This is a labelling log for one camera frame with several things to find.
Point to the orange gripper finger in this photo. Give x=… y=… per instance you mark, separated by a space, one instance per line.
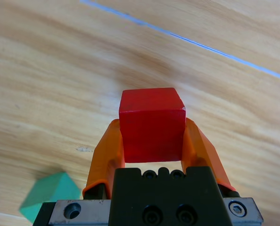
x=104 y=155
x=201 y=148

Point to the red wooden cube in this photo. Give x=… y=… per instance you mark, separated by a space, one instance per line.
x=151 y=129

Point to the green wooden cube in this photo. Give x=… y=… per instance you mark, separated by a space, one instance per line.
x=52 y=188

